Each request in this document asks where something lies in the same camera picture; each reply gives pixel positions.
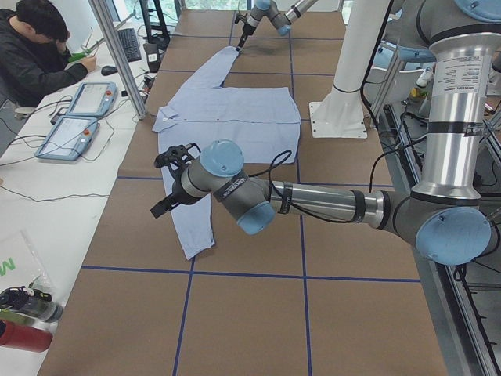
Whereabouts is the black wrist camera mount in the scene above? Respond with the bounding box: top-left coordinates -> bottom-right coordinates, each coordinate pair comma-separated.
153,143 -> 201,171

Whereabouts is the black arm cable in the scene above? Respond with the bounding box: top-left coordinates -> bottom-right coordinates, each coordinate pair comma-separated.
250,149 -> 416,224

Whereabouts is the blue teach pendant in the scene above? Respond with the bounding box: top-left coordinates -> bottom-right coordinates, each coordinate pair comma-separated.
67,81 -> 117,118
34,116 -> 99,161

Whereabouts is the black computer mouse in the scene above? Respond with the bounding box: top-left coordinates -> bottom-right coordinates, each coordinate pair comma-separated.
100,66 -> 118,76

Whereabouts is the clear bottle black cap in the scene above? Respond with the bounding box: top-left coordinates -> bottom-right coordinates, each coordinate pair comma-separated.
1,286 -> 63,323

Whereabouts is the dark box with white label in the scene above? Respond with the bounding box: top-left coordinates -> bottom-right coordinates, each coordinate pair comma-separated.
143,42 -> 161,73

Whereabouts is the upper blue teach pendant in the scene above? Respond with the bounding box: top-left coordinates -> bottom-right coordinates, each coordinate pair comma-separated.
67,81 -> 117,118

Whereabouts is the aluminium frame post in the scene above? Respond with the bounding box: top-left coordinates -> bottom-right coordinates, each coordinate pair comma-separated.
88,0 -> 146,120

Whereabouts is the seated person in black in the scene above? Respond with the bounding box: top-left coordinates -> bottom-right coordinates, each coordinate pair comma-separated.
1,1 -> 96,107

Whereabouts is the green handled tool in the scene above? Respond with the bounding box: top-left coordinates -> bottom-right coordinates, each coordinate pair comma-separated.
68,38 -> 105,63

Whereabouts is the lower blue teach pendant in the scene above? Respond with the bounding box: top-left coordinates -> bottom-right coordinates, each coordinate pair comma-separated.
34,116 -> 99,161

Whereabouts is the red bottle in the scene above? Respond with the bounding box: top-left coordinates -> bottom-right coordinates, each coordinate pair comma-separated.
1,320 -> 52,353

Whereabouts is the light blue striped shirt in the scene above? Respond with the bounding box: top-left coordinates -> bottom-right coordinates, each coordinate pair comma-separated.
153,46 -> 301,259

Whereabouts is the white camera pillar with base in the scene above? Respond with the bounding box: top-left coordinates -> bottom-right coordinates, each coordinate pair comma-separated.
309,0 -> 391,139

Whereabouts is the brown paper table cover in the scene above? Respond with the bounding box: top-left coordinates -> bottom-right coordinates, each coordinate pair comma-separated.
37,8 -> 449,376

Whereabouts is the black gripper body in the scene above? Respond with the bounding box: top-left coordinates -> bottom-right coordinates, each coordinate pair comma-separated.
239,17 -> 254,39
162,172 -> 196,208

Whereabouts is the black keyboard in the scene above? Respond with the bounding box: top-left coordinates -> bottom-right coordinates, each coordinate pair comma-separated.
117,28 -> 142,62

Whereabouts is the clear plastic bag green print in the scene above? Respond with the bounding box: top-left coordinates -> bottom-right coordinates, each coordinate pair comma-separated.
1,231 -> 56,294

